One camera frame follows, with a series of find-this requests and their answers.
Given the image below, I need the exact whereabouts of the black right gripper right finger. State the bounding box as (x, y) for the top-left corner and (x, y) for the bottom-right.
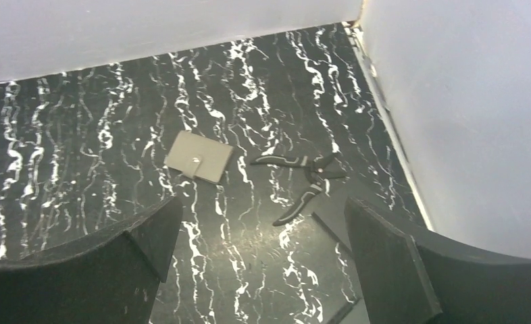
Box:
(345, 198), (531, 323)

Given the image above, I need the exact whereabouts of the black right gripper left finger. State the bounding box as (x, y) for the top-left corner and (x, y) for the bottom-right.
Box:
(0, 197), (183, 323)

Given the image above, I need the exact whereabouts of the grey leather card holder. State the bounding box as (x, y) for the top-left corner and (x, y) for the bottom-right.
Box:
(164, 130), (234, 184)

